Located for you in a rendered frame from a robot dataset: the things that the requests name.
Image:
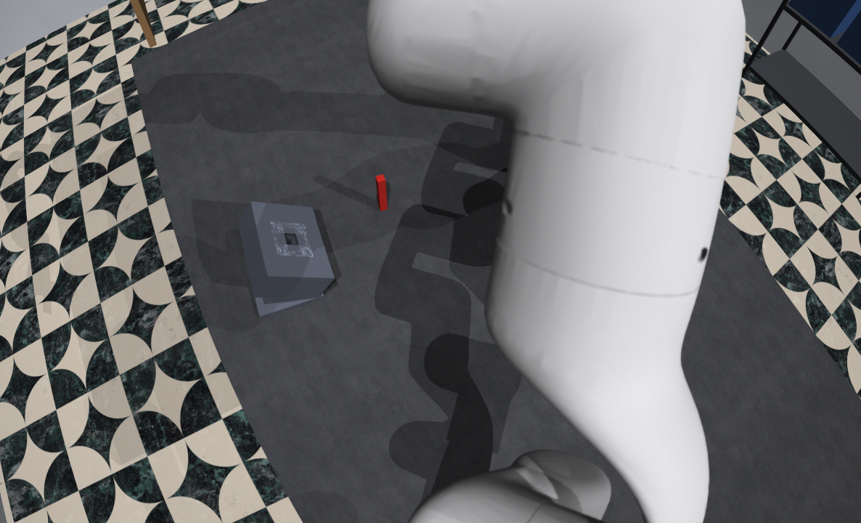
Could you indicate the red rectangular peg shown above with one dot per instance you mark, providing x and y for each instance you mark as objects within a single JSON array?
[{"x": 381, "y": 191}]

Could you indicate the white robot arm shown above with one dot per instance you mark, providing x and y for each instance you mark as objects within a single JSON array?
[{"x": 623, "y": 114}]

